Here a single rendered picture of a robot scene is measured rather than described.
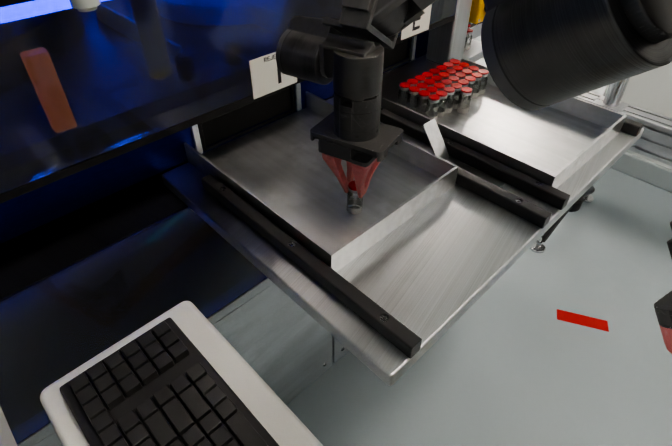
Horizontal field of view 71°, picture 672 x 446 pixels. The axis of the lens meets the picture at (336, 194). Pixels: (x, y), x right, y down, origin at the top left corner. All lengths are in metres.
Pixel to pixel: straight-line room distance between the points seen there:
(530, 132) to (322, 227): 0.44
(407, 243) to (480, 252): 0.09
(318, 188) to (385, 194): 0.10
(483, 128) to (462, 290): 0.39
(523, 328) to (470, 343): 0.20
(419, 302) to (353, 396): 0.95
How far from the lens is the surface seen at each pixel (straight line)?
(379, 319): 0.52
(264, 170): 0.76
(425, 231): 0.65
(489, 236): 0.67
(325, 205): 0.68
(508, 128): 0.91
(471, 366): 1.60
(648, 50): 0.22
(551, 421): 1.58
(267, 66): 0.72
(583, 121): 0.99
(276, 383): 1.26
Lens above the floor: 1.32
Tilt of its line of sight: 39 degrees down
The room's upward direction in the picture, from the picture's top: straight up
